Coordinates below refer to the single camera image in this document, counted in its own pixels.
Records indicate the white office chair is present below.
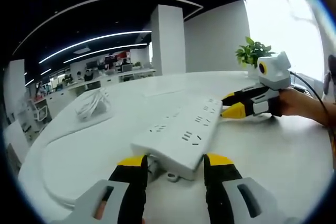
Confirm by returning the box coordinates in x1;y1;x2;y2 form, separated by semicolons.
33;103;50;123

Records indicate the white power strip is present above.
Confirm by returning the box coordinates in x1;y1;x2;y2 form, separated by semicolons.
130;97;224;180

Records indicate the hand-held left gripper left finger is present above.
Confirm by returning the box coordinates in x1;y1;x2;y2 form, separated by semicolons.
60;154;149;224

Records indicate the green potted plant white pot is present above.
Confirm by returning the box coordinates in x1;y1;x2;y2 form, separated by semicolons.
235;36;276;79

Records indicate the person's right hand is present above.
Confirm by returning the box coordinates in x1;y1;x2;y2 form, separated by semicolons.
278;89;302;119

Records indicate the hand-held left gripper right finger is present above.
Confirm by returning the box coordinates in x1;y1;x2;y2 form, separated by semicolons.
203;152;287;224

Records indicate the white bundled cable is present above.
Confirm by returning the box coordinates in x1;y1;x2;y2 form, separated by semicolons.
75;89;112;121

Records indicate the white power strip cable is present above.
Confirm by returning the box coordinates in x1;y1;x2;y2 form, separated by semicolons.
39;129;148;209

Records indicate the red wall display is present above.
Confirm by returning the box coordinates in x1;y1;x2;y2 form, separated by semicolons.
104;52;131;63

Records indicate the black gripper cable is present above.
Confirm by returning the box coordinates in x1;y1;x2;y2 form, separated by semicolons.
288;70;336;156

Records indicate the row of office desks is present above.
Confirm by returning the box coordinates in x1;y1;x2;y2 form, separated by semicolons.
26;68;157;120

